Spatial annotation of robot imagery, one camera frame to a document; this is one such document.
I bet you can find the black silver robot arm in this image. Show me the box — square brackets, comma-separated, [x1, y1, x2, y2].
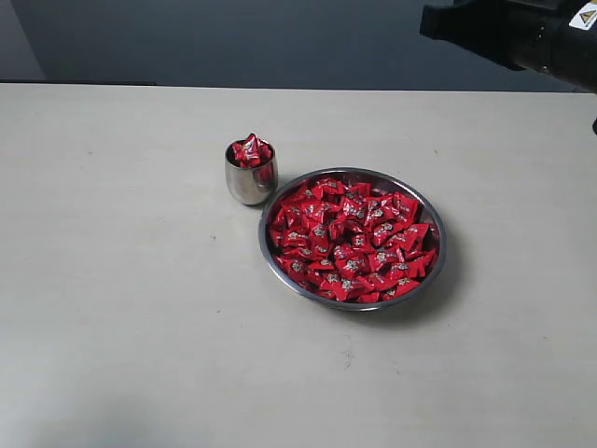
[420, 0, 596, 93]

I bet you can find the stainless steel cup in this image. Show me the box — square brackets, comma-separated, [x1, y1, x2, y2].
[225, 142, 278, 206]

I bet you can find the round steel bowl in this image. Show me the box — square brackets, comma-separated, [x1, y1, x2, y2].
[258, 166, 448, 313]

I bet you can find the red wrapped candy pile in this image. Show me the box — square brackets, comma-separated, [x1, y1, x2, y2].
[269, 175, 438, 303]

